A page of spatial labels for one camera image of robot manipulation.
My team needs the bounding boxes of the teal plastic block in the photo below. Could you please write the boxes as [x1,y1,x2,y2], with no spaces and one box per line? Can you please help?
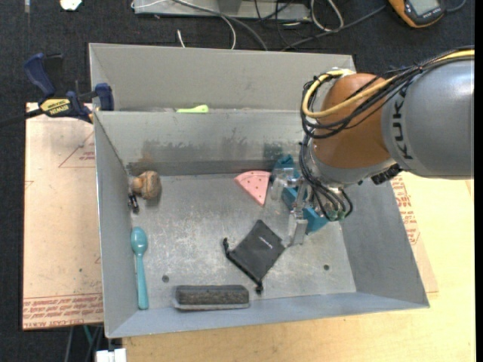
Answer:
[272,154,330,236]

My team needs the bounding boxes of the dark grey felt eraser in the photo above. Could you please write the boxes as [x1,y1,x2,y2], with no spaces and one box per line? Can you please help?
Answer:
[174,284,251,311]

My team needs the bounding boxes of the pink dotted wedge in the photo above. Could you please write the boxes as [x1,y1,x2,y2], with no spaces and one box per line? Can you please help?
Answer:
[233,170,272,207]

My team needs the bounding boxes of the light green plastic piece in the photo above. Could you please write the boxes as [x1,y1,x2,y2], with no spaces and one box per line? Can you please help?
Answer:
[175,104,210,114]

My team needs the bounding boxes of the black cloth pouch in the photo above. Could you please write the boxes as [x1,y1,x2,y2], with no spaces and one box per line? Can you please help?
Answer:
[222,219,287,294]

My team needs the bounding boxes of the teal plastic spoon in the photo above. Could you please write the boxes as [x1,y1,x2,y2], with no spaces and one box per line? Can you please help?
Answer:
[130,226,150,311]

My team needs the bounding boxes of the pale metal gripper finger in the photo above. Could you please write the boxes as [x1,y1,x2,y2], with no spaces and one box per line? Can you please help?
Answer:
[287,216,309,247]
[269,167,296,201]

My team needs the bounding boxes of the brown cardboard board red print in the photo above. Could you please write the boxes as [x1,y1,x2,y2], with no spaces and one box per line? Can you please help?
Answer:
[22,102,441,331]

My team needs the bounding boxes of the grey metal bin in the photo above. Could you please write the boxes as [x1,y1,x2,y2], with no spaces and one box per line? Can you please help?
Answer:
[88,42,430,339]

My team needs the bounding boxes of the brown toy animal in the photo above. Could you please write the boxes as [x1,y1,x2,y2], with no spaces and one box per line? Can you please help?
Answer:
[130,170,163,201]

